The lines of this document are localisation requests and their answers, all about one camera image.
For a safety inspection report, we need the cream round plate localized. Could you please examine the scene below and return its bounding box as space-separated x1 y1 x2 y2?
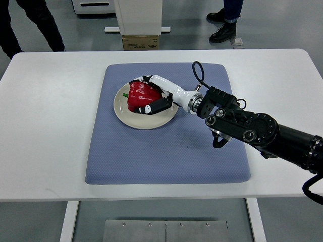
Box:
114 84 178 130

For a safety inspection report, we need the white table leg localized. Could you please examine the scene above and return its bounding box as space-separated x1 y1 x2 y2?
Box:
245 198 267 242
59 201 79 242

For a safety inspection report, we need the white right table leg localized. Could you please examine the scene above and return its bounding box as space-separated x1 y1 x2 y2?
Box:
245 198 267 242

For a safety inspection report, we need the red bell pepper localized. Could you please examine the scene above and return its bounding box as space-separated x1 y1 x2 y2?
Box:
123 81 163 112

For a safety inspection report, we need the cardboard box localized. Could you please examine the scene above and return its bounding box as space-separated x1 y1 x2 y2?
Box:
122 36 159 51

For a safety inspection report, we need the grey floor plate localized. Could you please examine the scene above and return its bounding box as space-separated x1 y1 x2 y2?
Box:
230 38 244 49

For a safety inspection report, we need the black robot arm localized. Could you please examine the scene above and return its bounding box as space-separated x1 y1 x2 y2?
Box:
192 76 322 204

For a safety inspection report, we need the white cabinet with slot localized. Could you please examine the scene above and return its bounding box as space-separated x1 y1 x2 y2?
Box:
72 0 115 15

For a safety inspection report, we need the blue square mat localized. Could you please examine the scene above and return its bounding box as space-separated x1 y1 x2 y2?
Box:
85 63 251 185

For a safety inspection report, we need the white pedestal column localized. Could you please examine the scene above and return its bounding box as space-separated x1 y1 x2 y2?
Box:
114 0 163 36

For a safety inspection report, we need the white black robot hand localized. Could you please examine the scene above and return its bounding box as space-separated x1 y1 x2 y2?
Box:
129 75 203 115

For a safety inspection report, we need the blue jeans leg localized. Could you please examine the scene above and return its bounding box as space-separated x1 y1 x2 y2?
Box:
224 0 244 23

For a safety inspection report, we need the black boot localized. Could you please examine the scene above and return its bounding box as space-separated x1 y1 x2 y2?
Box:
209 22 237 43
206 8 225 23

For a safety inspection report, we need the person in black clothes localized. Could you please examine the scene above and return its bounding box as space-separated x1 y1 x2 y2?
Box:
1 1 65 59

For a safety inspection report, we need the white left table leg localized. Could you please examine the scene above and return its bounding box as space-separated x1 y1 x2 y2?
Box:
59 201 79 242

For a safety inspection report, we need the white table base bar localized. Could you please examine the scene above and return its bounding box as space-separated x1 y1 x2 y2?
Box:
104 27 171 33

